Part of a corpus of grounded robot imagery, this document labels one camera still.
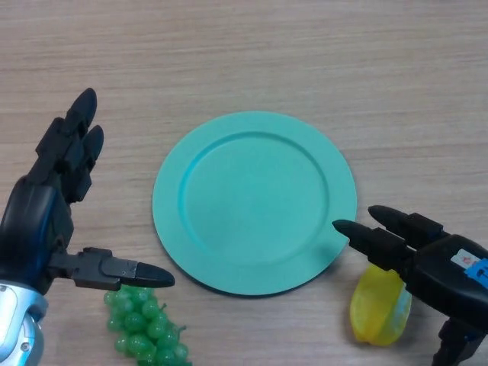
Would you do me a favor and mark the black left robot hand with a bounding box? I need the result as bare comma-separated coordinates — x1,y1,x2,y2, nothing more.
0,88,176,297

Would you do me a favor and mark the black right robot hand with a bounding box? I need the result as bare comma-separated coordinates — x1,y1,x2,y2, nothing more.
331,204,488,366

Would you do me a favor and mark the green grape bunch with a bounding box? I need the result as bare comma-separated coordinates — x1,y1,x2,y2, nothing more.
103,286,190,366

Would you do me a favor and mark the yellow starfruit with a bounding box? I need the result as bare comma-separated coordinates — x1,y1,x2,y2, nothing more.
349,265,413,347

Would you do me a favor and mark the green round plate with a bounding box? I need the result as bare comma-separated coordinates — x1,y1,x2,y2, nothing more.
152,111,358,298

